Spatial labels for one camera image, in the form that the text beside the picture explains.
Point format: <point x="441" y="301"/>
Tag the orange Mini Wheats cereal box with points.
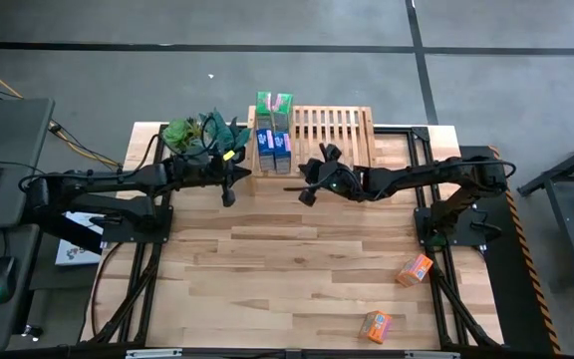
<point x="414" y="270"/>
<point x="376" y="326"/>

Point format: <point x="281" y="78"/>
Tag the silver metal bracket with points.
<point x="431" y="355"/>
<point x="152" y="354"/>

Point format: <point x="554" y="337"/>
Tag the black metal stand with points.
<point x="566" y="209"/>

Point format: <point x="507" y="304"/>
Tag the green succulent patterned pot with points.
<point x="180" y="134"/>

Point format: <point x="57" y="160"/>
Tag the wooden slatted shelf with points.
<point x="369" y="144"/>

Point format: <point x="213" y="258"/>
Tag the black frame crossbar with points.
<point x="267" y="355"/>

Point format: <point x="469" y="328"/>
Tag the black mat hazard stripe edge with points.
<point x="506" y="299"/>

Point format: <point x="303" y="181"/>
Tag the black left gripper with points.
<point x="224" y="177"/>

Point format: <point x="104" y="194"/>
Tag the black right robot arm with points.
<point x="416" y="177"/>

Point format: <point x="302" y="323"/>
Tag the white printed box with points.
<point x="75" y="249"/>

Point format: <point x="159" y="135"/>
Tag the green Apple Jacks cereal box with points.
<point x="283" y="105"/>
<point x="264" y="105"/>

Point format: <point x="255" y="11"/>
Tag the teal leafed plant white pot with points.
<point x="224" y="132"/>

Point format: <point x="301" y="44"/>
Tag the yellow tag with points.
<point x="229" y="155"/>

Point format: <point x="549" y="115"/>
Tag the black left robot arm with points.
<point x="117" y="177"/>

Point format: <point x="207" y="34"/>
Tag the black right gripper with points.
<point x="334" y="177"/>

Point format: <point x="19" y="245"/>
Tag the black computer mouse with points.
<point x="0" y="276"/>

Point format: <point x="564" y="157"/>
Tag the blue Frosted Flakes cereal box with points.
<point x="282" y="147"/>
<point x="266" y="144"/>

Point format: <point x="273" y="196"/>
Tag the desk caster wheel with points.
<point x="33" y="332"/>

